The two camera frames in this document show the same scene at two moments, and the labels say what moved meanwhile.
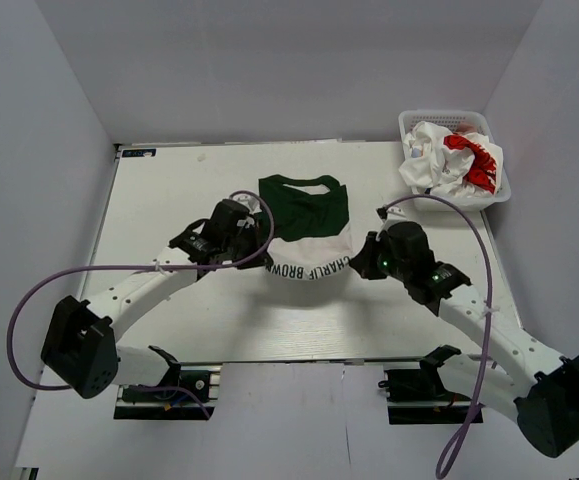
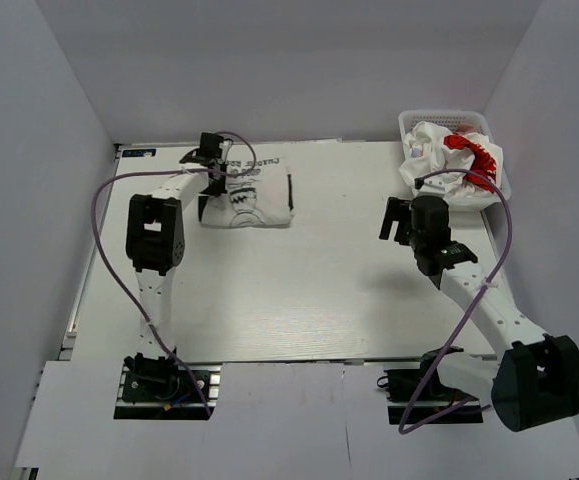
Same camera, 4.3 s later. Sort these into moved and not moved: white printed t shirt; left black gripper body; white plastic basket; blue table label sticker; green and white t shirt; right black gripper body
Moved: right black gripper body; green and white t shirt; left black gripper body
Not moved: white plastic basket; white printed t shirt; blue table label sticker
